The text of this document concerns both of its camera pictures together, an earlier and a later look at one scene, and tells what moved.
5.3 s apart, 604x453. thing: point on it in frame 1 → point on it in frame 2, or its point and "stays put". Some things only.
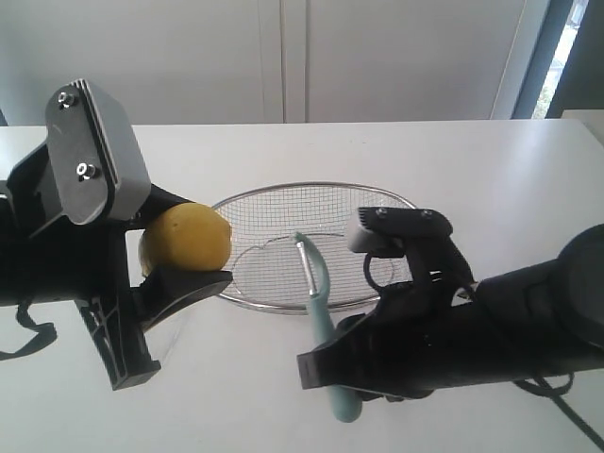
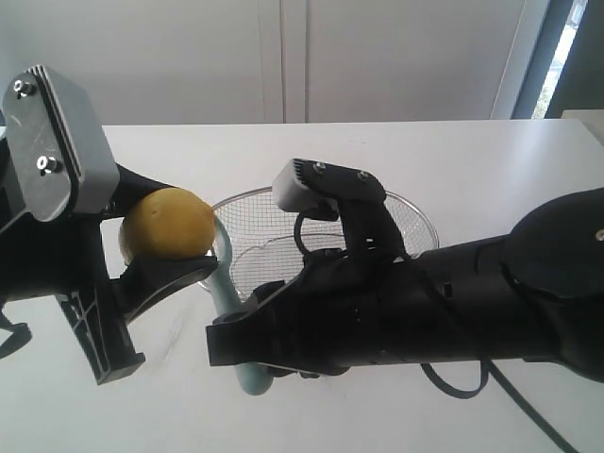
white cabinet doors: x=267 y=61 stays put
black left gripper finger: x=164 y=291 → x=141 y=277
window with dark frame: x=566 y=72 stays put
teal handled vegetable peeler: x=314 y=265 → x=230 y=303
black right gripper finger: x=360 y=359 → x=249 y=337
